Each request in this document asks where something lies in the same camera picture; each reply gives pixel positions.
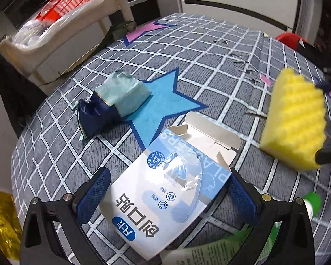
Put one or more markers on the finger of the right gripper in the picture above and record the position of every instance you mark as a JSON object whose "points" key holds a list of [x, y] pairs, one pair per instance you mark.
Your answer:
{"points": [[323, 156]]}

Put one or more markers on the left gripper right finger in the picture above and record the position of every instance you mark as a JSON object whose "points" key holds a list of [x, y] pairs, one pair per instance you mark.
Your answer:
{"points": [[244, 195]]}

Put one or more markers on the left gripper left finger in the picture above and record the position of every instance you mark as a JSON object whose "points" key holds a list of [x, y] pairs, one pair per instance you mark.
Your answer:
{"points": [[40, 243]]}

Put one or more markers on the yellow wavy sponge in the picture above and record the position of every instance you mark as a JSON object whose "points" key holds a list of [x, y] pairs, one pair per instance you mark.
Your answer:
{"points": [[294, 130]]}

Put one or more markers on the blue white paper box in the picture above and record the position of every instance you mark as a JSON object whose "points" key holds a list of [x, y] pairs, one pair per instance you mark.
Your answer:
{"points": [[169, 185]]}

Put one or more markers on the black trash bin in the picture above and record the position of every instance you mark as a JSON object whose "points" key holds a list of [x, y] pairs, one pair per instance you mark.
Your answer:
{"points": [[320, 60]]}

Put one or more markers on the gold foil bag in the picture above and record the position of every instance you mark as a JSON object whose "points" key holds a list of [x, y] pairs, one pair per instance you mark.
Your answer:
{"points": [[10, 229]]}

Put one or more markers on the small green cap tube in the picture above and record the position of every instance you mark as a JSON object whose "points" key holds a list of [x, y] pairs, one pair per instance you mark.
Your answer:
{"points": [[222, 251]]}

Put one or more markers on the red plastic stool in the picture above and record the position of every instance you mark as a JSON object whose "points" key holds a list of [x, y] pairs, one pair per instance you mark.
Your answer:
{"points": [[290, 39]]}

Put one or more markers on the grey checked tablecloth with stars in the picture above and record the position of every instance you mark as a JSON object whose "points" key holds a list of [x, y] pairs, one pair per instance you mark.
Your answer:
{"points": [[219, 64]]}

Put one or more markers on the white refrigerator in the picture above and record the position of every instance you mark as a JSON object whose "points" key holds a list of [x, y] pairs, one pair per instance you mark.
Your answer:
{"points": [[270, 16]]}

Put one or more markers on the crumpled teal navy wrapper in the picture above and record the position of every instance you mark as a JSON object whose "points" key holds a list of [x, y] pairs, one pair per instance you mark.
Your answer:
{"points": [[117, 97]]}

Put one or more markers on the black built-in oven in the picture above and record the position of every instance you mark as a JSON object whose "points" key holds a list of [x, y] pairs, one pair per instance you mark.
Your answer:
{"points": [[144, 12]]}

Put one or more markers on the red plastic basket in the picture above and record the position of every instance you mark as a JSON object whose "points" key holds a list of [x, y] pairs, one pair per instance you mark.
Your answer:
{"points": [[56, 9]]}

